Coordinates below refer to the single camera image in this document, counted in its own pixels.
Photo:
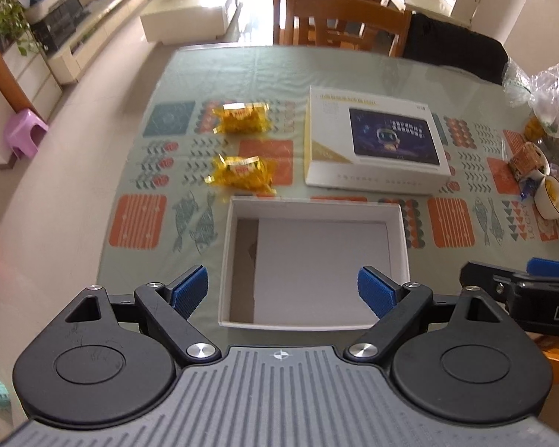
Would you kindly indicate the black garment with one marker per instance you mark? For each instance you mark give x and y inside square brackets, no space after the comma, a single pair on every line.
[456,46]

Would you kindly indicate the white box base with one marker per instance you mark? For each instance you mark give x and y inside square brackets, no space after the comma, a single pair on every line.
[316,265]

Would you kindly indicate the green potted plant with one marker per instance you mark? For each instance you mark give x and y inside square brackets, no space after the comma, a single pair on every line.
[4,14]

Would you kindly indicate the bowl with brown snack pack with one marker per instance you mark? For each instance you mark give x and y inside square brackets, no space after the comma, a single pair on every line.
[531,160]

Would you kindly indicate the yellow snack packet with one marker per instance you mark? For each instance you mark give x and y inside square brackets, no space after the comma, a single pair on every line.
[242,172]
[240,118]

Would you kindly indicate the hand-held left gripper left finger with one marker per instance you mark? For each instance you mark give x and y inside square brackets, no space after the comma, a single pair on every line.
[191,288]

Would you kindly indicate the purple plastic stool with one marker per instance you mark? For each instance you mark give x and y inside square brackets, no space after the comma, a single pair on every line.
[25,128]

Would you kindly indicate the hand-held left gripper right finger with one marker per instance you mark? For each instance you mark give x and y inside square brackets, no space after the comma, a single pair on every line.
[375,288]

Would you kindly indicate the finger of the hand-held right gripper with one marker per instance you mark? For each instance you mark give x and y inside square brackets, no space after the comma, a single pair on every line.
[489,274]
[552,267]

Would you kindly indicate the white coffee table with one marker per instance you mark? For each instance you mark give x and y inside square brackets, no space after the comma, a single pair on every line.
[186,14]

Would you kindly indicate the clear plastic bag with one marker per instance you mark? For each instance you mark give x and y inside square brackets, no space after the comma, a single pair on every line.
[540,88]

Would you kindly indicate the grey printer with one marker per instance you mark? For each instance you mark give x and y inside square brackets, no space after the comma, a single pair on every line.
[46,0]

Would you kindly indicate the white low cabinet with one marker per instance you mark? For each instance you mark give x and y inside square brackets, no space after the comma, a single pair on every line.
[102,18]

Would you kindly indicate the white bowl with yellow contents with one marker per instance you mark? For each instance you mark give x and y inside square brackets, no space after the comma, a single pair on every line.
[553,198]

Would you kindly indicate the white printed box lid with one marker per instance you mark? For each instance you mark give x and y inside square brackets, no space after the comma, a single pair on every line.
[377,139]

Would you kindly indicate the patterned tablecloth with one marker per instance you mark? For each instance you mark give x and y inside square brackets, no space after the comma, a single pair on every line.
[270,74]

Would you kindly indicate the white drawer cabinet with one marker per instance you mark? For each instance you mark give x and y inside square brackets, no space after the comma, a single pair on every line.
[32,79]

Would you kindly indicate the yellow wrapped snacks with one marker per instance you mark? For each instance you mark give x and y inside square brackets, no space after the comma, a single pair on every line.
[535,129]

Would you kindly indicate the black audio appliance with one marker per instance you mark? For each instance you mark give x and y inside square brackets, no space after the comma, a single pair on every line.
[60,28]

